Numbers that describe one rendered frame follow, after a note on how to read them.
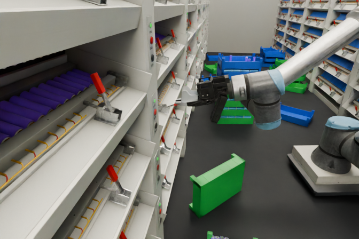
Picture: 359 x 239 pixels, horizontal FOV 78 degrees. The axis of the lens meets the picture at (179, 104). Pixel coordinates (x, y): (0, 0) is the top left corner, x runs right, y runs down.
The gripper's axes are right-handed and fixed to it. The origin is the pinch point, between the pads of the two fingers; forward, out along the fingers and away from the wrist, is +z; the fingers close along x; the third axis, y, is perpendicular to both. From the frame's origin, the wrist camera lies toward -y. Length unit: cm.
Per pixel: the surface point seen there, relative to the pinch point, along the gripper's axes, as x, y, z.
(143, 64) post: 27.4, 21.9, -1.2
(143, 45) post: 27.4, 26.1, -2.4
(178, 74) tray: -42.3, -0.2, 7.3
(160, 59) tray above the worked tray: 1.0, 17.7, 2.5
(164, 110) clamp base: 1.0, -1.9, 5.9
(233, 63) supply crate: -93, -13, -24
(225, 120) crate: -93, -60, -11
